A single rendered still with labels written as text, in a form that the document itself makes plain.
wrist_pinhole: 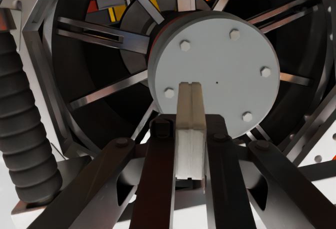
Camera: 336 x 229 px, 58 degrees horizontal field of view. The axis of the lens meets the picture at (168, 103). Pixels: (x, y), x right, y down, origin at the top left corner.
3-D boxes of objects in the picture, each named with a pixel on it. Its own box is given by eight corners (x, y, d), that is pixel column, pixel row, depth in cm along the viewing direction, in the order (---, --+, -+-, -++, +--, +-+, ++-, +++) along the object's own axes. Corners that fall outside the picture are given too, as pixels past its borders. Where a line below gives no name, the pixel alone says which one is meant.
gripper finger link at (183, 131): (189, 180, 15) (174, 180, 15) (189, 121, 22) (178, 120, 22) (191, 128, 14) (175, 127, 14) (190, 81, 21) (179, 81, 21)
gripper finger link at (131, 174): (174, 189, 14) (108, 187, 14) (177, 135, 18) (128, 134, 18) (174, 161, 13) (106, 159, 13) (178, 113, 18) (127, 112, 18)
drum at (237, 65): (141, 24, 48) (160, 107, 52) (129, 26, 28) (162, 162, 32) (227, 4, 48) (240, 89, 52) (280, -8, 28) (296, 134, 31)
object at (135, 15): (113, -7, 93) (126, 94, 101) (109, -10, 85) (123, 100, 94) (217, -16, 93) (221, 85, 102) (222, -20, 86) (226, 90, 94)
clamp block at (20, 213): (46, 162, 33) (61, 204, 34) (6, 213, 24) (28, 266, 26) (91, 152, 33) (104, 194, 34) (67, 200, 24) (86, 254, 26)
